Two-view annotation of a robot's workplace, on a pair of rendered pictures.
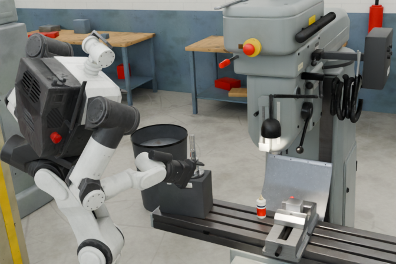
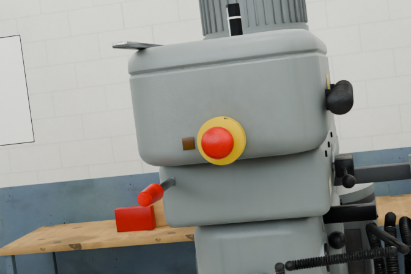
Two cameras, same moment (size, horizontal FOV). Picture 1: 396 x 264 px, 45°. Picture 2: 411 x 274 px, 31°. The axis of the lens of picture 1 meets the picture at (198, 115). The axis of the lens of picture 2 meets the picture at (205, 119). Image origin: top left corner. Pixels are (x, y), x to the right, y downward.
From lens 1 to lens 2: 75 cm
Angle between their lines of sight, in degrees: 24
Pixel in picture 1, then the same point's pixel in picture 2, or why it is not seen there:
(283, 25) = (296, 71)
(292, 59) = (315, 166)
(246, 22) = (196, 77)
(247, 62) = (200, 193)
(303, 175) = not seen: outside the picture
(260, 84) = (236, 247)
